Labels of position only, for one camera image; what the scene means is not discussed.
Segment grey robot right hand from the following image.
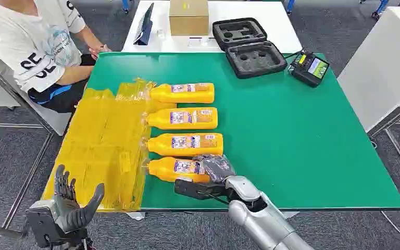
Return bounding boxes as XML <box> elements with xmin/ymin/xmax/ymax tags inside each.
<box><xmin>192</xmin><ymin>154</ymin><xmax>237</xmax><ymax>184</ymax></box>

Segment person's left hand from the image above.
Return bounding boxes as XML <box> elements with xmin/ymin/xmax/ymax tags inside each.
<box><xmin>89</xmin><ymin>44</ymin><xmax>112</xmax><ymax>61</ymax></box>

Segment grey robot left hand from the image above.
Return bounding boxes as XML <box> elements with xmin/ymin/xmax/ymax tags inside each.
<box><xmin>53</xmin><ymin>164</ymin><xmax>106</xmax><ymax>234</ymax></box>

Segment orange drink bottle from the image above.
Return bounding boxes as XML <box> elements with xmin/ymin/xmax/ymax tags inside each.
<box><xmin>149</xmin><ymin>82</ymin><xmax>216</xmax><ymax>105</ymax></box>
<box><xmin>145</xmin><ymin>107</ymin><xmax>219</xmax><ymax>131</ymax></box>
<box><xmin>147</xmin><ymin>156</ymin><xmax>211</xmax><ymax>183</ymax></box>
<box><xmin>145</xmin><ymin>132</ymin><xmax>224</xmax><ymax>158</ymax></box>

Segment dark blue tablet sleeve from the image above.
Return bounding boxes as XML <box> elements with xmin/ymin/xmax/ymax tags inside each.
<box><xmin>133</xmin><ymin>3</ymin><xmax>155</xmax><ymax>46</ymax></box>

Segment person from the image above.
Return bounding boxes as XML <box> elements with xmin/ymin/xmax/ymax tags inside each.
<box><xmin>0</xmin><ymin>0</ymin><xmax>112</xmax><ymax>115</ymax></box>

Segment yellow plastic sheet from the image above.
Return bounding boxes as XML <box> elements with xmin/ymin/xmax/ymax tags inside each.
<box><xmin>42</xmin><ymin>78</ymin><xmax>177</xmax><ymax>213</ymax></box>

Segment green table mat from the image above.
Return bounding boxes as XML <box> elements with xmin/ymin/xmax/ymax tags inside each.
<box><xmin>86</xmin><ymin>52</ymin><xmax>400</xmax><ymax>210</ymax></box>

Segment white bench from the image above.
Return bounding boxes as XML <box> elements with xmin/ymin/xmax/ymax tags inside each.
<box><xmin>0</xmin><ymin>77</ymin><xmax>72</xmax><ymax>137</ymax></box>

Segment brown cardboard box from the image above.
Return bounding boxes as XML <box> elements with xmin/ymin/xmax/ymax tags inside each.
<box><xmin>168</xmin><ymin>0</ymin><xmax>210</xmax><ymax>36</ymax></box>

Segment black foam carrying case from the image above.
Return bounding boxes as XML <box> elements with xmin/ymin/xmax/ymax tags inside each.
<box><xmin>212</xmin><ymin>17</ymin><xmax>289</xmax><ymax>80</ymax></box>

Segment black remote controller with screen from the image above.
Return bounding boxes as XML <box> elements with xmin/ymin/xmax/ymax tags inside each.
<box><xmin>287</xmin><ymin>49</ymin><xmax>331</xmax><ymax>89</ymax></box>

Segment white table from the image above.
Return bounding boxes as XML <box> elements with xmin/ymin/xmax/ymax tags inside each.
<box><xmin>121</xmin><ymin>0</ymin><xmax>304</xmax><ymax>54</ymax></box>

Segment white cabinet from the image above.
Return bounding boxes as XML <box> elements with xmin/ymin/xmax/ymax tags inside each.
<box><xmin>336</xmin><ymin>6</ymin><xmax>400</xmax><ymax>133</ymax></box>

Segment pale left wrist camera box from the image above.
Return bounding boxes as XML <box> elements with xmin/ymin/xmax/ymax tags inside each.
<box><xmin>26</xmin><ymin>199</ymin><xmax>89</xmax><ymax>248</ymax></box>

